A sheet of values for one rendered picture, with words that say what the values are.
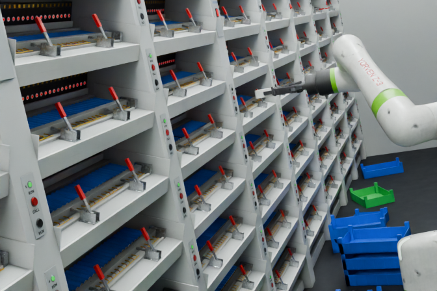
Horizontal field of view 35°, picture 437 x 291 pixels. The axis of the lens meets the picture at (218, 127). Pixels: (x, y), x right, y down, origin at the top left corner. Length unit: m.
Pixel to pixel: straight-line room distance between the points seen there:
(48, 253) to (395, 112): 1.15
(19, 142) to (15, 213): 0.13
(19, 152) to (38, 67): 0.21
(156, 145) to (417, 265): 0.87
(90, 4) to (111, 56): 0.26
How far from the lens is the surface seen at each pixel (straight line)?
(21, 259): 1.36
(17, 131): 1.36
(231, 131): 2.58
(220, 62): 2.59
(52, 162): 1.46
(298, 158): 3.75
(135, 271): 1.79
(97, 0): 1.97
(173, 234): 2.00
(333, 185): 4.57
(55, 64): 1.53
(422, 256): 2.20
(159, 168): 1.96
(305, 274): 3.48
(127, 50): 1.85
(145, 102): 1.94
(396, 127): 2.10
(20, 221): 1.34
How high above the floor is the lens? 1.27
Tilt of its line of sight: 7 degrees down
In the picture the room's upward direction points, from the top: 12 degrees counter-clockwise
